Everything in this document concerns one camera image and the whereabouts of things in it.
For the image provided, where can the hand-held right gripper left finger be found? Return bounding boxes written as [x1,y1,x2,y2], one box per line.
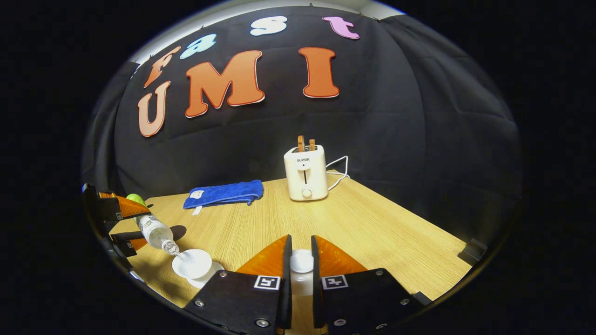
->
[183,234,293,335]

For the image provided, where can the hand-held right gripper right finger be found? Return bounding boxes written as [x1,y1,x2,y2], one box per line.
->
[311,235,420,335]

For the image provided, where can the clear water bottle green label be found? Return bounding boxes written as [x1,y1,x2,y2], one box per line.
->
[126,194,182,256]

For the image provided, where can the white teacup lid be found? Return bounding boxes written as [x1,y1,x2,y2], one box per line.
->
[289,249,315,298]

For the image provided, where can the white teacup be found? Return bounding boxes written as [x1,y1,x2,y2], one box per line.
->
[172,249,225,289]

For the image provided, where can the blue folded towel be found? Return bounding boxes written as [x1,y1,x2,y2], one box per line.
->
[183,180,264,215]

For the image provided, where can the cream toaster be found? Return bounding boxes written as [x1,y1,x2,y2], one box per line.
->
[284,145,329,201]

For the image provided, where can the dark table edge block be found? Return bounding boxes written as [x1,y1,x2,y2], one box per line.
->
[459,238,487,266]

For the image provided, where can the black backdrop cloth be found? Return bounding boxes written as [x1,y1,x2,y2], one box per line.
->
[81,6,522,261]

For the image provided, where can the white toaster cable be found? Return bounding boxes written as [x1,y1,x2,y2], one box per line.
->
[326,155,350,191]

